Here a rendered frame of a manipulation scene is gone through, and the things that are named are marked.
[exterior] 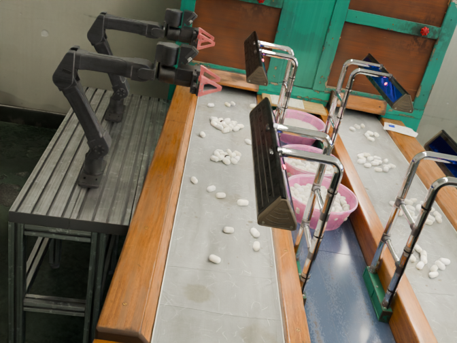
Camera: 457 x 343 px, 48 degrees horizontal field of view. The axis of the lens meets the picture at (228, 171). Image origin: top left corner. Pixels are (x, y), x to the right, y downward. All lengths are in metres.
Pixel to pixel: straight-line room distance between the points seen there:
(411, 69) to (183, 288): 1.94
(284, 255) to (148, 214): 0.41
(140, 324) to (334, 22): 1.94
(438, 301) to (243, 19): 1.67
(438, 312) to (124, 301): 0.84
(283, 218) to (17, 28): 2.93
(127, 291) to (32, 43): 2.68
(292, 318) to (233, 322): 0.14
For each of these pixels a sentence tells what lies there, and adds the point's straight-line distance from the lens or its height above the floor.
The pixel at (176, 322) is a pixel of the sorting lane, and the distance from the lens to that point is 1.23.
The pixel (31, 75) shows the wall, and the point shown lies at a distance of 3.79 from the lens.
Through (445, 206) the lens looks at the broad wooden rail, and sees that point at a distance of 2.10.
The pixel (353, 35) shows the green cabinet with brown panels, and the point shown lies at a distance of 2.77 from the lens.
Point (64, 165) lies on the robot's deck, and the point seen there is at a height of 0.67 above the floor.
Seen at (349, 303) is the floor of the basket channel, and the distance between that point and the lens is 1.55.
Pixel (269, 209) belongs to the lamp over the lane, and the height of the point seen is 1.08.
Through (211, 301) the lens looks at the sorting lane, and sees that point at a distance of 1.30.
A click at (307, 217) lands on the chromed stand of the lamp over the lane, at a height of 0.87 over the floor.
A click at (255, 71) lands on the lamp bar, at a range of 1.92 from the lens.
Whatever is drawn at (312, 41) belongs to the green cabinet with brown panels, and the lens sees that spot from 2.73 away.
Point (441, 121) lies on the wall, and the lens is 4.16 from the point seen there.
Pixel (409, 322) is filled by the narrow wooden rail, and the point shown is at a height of 0.76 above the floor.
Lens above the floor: 1.58
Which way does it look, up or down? 26 degrees down
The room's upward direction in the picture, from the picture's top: 12 degrees clockwise
